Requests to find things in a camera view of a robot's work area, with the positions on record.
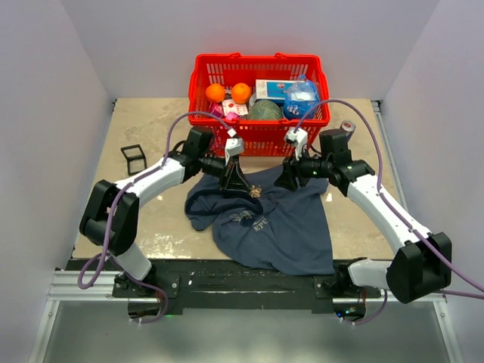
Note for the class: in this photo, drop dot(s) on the orange fruit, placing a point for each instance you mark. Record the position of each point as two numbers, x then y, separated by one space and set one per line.
215 93
241 93

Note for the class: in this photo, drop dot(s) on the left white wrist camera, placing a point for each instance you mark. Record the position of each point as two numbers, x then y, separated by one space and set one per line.
233 148

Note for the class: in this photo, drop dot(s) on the left orange fruit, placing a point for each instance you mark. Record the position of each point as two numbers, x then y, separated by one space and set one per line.
215 93

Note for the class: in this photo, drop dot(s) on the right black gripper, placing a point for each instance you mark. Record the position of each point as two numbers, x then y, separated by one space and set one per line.
292 169

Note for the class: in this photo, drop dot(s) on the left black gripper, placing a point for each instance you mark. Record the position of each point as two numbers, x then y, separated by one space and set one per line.
233 178

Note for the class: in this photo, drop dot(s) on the magenta small box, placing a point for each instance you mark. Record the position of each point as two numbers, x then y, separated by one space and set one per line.
217 110

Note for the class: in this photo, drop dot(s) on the navy blue printed t-shirt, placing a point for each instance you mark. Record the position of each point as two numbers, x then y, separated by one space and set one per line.
281 230

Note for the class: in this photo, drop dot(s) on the silver blue energy drink can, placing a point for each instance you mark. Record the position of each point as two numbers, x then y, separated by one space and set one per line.
348 127

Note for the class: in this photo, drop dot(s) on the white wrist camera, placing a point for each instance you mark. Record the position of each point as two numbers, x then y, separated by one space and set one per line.
298 138
233 148

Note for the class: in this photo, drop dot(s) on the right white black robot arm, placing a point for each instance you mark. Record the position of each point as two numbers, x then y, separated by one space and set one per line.
416 269

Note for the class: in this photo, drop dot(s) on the black rectangular frame stand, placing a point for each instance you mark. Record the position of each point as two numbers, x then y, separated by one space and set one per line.
136 160

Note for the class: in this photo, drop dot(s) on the green netted melon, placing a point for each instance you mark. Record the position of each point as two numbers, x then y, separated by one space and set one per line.
265 110

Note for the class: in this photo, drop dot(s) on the pink white small box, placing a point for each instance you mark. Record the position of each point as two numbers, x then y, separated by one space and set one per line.
230 106

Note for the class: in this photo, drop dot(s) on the small gold brooch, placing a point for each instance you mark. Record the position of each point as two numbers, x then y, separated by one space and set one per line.
255 191

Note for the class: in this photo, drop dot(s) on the blue white carton box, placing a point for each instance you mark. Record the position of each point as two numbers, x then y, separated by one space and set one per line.
271 90

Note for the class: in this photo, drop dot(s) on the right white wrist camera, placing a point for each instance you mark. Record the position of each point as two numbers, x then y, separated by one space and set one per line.
298 138

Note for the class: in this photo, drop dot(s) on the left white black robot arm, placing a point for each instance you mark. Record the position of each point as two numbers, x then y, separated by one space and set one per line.
111 216

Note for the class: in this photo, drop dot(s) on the aluminium extrusion rail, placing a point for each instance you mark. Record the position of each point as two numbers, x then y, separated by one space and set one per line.
64 287

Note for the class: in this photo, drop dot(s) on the right orange fruit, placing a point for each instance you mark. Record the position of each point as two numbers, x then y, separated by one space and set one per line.
241 93

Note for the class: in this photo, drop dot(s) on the blue plastic snack bag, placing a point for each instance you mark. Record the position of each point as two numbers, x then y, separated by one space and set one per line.
299 98

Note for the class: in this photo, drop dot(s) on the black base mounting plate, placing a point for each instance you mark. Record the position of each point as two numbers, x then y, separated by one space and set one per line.
223 284

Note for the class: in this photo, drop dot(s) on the red plastic shopping basket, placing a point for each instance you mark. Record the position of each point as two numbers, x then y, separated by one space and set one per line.
262 138

